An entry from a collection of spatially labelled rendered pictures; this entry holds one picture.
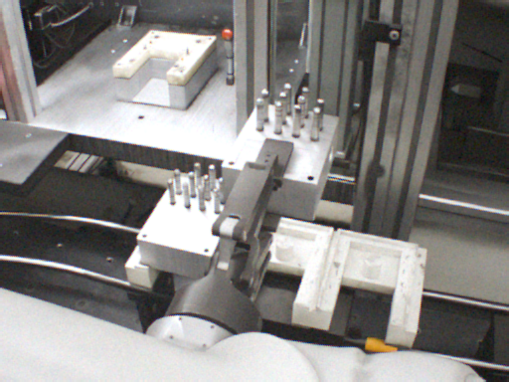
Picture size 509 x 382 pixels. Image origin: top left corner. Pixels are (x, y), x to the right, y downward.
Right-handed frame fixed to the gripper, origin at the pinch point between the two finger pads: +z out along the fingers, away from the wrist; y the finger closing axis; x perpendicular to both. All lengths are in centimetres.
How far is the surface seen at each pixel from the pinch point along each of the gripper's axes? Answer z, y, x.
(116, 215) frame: 35, -47, 43
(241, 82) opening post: 18.8, -0.1, 9.0
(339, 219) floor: 109, -105, 1
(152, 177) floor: 112, -105, 76
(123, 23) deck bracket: 59, -13, 49
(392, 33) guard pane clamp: 18.2, 10.0, -9.4
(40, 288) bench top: 3, -36, 41
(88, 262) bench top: 12, -36, 36
